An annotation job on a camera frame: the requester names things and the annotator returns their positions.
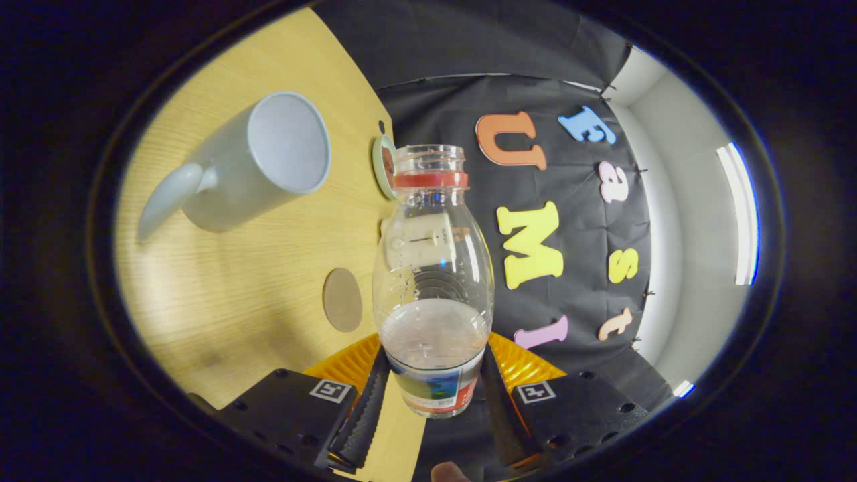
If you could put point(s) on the long ceiling light panel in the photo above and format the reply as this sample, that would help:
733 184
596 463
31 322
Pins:
740 214

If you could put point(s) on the white cup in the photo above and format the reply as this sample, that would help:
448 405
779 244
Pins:
227 181

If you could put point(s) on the white toaster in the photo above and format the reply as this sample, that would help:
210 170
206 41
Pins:
418 241

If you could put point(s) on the pale green plate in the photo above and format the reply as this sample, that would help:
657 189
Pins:
378 167

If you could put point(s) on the brown meat pieces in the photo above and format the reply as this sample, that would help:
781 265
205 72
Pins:
387 164

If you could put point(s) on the small ceiling light panel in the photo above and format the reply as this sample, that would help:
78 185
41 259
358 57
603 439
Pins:
683 389

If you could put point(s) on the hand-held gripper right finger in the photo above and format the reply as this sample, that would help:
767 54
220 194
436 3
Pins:
502 415

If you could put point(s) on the round brown coaster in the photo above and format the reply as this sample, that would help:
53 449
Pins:
343 300

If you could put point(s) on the clear plastic juice bottle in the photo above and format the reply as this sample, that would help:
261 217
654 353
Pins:
432 268

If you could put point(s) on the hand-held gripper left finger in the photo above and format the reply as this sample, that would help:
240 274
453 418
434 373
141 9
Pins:
365 418

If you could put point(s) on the wooden table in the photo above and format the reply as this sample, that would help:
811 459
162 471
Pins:
234 301

